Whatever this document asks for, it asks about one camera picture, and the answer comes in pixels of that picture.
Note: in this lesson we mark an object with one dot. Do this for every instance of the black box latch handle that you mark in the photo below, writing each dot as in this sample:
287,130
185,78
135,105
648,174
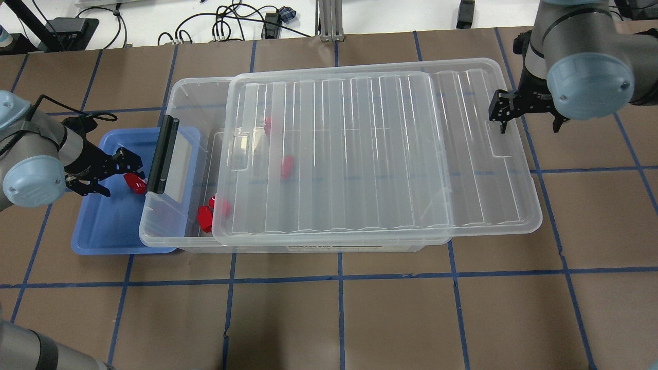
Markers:
161,163

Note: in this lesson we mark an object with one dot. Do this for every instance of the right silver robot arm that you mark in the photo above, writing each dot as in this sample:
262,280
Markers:
577,66

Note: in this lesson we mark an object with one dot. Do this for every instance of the aluminium frame post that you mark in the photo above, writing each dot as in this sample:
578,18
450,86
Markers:
329,15

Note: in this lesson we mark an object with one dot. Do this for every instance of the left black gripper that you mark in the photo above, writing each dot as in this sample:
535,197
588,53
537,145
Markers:
94,161

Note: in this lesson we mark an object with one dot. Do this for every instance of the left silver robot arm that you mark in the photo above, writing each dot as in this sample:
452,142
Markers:
42,157

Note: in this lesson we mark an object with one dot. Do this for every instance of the blue plastic tray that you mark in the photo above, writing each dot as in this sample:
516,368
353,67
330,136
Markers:
127,223

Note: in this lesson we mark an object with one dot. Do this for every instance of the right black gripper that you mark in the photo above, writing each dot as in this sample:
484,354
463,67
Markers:
534,99

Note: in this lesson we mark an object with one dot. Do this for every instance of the clear plastic storage box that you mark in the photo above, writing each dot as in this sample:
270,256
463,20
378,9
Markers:
302,162

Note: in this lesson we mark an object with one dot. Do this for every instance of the clear plastic box lid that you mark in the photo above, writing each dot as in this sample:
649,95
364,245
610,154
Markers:
491,187

